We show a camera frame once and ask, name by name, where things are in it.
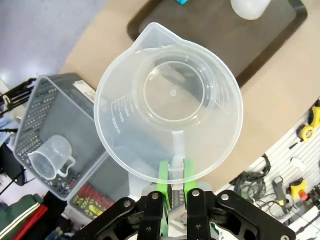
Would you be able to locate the green cloth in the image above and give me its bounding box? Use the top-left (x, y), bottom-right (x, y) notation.
top-left (0, 194), bottom-right (41, 240)

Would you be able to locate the black cable bundle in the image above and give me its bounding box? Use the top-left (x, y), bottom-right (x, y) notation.
top-left (234, 154), bottom-right (274, 209)

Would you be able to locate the clear plastic measuring cup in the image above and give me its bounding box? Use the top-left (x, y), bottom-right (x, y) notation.
top-left (27, 134), bottom-right (77, 181)
top-left (93, 21), bottom-right (244, 185)

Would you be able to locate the yellow clamp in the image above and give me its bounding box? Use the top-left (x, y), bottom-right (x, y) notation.
top-left (299, 99), bottom-right (320, 143)

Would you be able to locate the yellow tool with red button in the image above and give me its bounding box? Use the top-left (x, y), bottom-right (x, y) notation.
top-left (289, 178), bottom-right (309, 201)

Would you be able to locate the black camera tripod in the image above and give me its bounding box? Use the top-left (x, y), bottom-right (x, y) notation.
top-left (0, 77), bottom-right (38, 119)

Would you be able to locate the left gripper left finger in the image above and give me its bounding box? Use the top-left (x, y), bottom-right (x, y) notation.
top-left (74, 159), bottom-right (174, 240)

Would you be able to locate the grey basket with label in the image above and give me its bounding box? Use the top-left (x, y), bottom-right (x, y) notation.
top-left (10, 73), bottom-right (109, 201)

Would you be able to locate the white pegboard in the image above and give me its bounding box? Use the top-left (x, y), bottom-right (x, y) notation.
top-left (216, 94), bottom-right (320, 240)

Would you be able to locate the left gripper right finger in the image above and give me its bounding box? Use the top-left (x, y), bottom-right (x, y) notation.
top-left (183, 158), bottom-right (296, 240)

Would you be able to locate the white plastic flask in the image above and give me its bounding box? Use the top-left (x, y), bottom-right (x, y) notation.
top-left (229, 0), bottom-right (272, 21)

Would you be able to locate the black serving tray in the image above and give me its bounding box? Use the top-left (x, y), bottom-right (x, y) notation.
top-left (126, 0), bottom-right (309, 89)

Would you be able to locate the black handheld tool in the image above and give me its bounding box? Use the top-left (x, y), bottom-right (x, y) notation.
top-left (272, 175), bottom-right (289, 208)

